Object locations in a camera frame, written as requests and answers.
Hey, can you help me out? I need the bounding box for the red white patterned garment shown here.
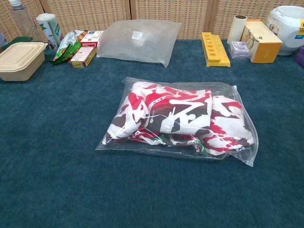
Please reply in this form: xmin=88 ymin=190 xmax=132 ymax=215
xmin=105 ymin=82 xmax=256 ymax=156

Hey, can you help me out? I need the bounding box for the clear plastic zip bag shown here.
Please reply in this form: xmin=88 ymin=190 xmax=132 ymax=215
xmin=95 ymin=76 xmax=259 ymax=167

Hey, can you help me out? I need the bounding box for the frosted plastic bag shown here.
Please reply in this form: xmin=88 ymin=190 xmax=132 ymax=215
xmin=96 ymin=20 xmax=182 ymax=68

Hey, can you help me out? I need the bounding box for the yellow block with holes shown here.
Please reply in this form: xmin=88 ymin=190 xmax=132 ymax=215
xmin=201 ymin=32 xmax=231 ymax=68

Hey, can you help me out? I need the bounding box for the red beige flat box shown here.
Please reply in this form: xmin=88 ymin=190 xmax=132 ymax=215
xmin=68 ymin=46 xmax=97 ymax=68

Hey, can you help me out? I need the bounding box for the blue carpet table cover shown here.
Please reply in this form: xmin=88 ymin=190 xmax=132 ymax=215
xmin=0 ymin=39 xmax=304 ymax=228

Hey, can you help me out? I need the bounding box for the woven wicker folding screen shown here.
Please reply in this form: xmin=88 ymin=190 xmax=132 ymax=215
xmin=0 ymin=0 xmax=304 ymax=43

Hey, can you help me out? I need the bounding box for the green snack packet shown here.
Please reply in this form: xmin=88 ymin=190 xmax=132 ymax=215
xmin=49 ymin=30 xmax=88 ymax=65

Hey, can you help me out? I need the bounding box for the small purple tissue pack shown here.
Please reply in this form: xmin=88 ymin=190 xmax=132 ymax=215
xmin=228 ymin=41 xmax=252 ymax=61

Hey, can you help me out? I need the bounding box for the white paper roll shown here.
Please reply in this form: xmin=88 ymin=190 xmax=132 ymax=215
xmin=227 ymin=15 xmax=247 ymax=45

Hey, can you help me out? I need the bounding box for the orange beige carton box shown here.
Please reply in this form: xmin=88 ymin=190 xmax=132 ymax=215
xmin=240 ymin=19 xmax=283 ymax=64

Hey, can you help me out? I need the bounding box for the white green canister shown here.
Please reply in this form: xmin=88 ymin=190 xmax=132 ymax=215
xmin=36 ymin=13 xmax=64 ymax=51

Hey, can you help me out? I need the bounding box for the beige lidded lunch box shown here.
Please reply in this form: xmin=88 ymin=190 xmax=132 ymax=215
xmin=0 ymin=42 xmax=48 ymax=82

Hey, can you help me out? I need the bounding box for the clear plastic water bottle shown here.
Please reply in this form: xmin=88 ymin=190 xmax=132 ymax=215
xmin=8 ymin=0 xmax=43 ymax=43

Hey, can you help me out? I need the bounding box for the purple box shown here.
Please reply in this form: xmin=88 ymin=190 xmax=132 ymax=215
xmin=295 ymin=47 xmax=304 ymax=64

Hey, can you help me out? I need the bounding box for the white rice cooker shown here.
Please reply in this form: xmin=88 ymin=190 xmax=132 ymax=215
xmin=265 ymin=6 xmax=304 ymax=56

